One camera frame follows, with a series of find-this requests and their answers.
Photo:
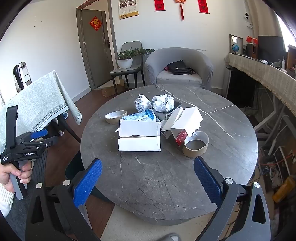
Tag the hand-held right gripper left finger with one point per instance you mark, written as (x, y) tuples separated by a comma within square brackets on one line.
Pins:
[(89, 183)]

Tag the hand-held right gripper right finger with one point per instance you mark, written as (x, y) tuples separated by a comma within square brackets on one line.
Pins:
[(207, 180)]

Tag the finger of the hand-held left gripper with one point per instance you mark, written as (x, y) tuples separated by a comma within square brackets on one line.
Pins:
[(46, 143), (39, 133)]

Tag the brown tape roll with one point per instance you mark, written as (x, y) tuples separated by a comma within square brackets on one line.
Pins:
[(196, 150)]

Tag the white cardboard box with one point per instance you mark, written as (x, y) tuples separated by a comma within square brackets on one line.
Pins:
[(138, 127), (138, 144)]

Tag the red and white box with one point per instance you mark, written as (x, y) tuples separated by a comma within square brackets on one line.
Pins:
[(188, 119)]

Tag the tape roll with white core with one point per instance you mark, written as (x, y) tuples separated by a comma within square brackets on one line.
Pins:
[(115, 117)]

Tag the blue cartoon tissue packet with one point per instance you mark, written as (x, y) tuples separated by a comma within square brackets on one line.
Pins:
[(141, 115)]

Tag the white paper ball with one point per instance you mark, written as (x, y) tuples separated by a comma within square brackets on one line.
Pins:
[(163, 103), (143, 103)]

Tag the person's left forearm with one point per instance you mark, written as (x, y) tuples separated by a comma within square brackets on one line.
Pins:
[(4, 201)]

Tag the person's left hand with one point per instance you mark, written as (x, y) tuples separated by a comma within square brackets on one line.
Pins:
[(24, 172)]

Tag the dining table with black legs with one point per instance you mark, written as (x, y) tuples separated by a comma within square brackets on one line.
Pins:
[(69, 131)]

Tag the pale green patterned tablecloth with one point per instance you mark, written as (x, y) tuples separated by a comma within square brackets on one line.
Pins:
[(39, 99)]

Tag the beige rug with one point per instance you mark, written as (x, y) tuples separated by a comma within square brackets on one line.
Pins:
[(120, 227)]

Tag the round grey marble table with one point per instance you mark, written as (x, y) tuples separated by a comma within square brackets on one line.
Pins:
[(150, 180)]

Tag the grey slipper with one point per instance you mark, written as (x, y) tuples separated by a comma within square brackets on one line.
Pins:
[(171, 237)]

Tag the yellow bag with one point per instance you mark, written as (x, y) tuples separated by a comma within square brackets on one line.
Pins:
[(283, 190)]

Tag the grey fleece clothing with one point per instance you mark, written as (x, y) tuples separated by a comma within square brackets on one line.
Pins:
[(16, 220)]

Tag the grey door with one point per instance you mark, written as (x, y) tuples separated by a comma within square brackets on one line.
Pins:
[(97, 58)]

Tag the grey dining chair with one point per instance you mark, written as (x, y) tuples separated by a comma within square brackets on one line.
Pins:
[(129, 71)]

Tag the potted plant in white pot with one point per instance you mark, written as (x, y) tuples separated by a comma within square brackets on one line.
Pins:
[(124, 62)]

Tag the black bag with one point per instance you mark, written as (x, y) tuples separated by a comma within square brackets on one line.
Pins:
[(180, 67)]

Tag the sideboard with lace cloth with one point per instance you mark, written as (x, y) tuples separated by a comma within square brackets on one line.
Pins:
[(266, 76)]

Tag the red diamond door decoration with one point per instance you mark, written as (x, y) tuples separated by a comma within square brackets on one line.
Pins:
[(95, 23)]

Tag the grey armchair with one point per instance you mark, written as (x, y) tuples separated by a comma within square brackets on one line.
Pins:
[(182, 55)]

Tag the small blue globe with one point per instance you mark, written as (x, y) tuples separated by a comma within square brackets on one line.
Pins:
[(235, 47)]

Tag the black monitor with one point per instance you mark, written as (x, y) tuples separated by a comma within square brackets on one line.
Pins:
[(270, 48)]

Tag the wooden desk organizer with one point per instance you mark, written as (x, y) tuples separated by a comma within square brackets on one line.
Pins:
[(291, 60)]

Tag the small red flags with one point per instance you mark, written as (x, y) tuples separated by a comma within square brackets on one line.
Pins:
[(252, 39)]

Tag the wooden picture frame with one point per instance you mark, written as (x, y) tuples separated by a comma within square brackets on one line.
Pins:
[(235, 39)]

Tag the wall calendar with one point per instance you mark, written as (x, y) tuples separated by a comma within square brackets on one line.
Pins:
[(128, 9)]

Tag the white security camera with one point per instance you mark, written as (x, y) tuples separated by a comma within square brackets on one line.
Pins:
[(247, 17)]

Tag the red knot wall hanging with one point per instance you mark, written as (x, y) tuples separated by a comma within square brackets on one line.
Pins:
[(182, 11)]

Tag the red wall scroll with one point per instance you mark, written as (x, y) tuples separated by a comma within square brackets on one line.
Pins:
[(203, 6), (159, 5)]

